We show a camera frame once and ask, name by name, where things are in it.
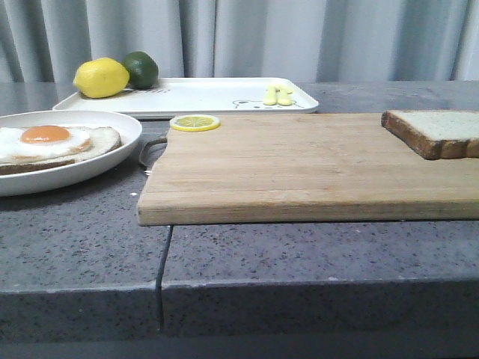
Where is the bottom bread slice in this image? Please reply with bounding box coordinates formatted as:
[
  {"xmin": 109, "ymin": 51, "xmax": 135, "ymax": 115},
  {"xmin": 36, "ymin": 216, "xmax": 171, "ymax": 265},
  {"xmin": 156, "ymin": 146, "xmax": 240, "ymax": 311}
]
[{"xmin": 1, "ymin": 126, "xmax": 121, "ymax": 175}]

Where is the wooden cutting board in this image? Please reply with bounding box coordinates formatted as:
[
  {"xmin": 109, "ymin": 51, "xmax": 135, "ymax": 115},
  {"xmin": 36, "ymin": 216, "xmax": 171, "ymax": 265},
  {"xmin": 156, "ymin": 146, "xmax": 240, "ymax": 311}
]
[{"xmin": 137, "ymin": 113, "xmax": 478, "ymax": 225}]

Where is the yellow toy knife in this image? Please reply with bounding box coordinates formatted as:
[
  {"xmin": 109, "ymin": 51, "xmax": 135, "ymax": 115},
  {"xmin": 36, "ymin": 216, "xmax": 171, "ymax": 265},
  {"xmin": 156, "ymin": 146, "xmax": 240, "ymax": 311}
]
[{"xmin": 276, "ymin": 85, "xmax": 293, "ymax": 106}]

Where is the yellow lemon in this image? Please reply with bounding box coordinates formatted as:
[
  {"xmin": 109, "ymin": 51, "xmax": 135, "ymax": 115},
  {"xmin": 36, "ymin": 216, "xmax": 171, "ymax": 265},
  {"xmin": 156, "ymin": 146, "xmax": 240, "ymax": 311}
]
[{"xmin": 73, "ymin": 58, "xmax": 129, "ymax": 99}]

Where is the white bread slice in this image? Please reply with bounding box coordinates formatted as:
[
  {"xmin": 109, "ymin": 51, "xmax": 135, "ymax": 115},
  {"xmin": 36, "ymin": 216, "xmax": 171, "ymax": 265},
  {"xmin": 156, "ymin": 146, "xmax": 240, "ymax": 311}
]
[{"xmin": 381, "ymin": 110, "xmax": 478, "ymax": 160}]

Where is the white round plate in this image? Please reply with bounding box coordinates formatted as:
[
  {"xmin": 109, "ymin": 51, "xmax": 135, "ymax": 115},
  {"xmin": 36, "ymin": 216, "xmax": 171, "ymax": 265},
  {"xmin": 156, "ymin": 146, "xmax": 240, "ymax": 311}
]
[{"xmin": 0, "ymin": 110, "xmax": 144, "ymax": 198}]

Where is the lemon slice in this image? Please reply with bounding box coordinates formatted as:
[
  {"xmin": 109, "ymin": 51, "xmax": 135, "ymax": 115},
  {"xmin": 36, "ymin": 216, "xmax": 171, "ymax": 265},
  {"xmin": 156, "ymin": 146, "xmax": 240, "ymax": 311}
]
[{"xmin": 170, "ymin": 114, "xmax": 221, "ymax": 132}]

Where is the green lime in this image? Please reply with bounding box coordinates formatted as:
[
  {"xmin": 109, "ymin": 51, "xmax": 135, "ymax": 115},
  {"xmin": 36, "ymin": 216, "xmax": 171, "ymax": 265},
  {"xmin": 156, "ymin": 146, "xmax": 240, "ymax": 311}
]
[{"xmin": 122, "ymin": 51, "xmax": 159, "ymax": 90}]

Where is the grey curtain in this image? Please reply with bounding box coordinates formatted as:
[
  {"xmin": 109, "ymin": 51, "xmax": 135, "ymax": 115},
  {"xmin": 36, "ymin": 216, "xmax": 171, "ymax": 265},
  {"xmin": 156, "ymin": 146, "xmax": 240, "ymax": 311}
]
[{"xmin": 1, "ymin": 1, "xmax": 478, "ymax": 83}]

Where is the fried egg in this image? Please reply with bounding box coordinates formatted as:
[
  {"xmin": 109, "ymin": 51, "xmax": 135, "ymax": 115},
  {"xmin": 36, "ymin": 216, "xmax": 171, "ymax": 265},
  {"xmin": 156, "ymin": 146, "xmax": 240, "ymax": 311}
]
[{"xmin": 1, "ymin": 125, "xmax": 91, "ymax": 163}]

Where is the white rectangular bear tray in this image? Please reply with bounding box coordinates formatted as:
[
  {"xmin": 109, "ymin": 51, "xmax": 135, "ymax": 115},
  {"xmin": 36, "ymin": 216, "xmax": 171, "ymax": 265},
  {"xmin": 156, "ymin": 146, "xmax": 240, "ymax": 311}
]
[{"xmin": 53, "ymin": 77, "xmax": 319, "ymax": 120}]

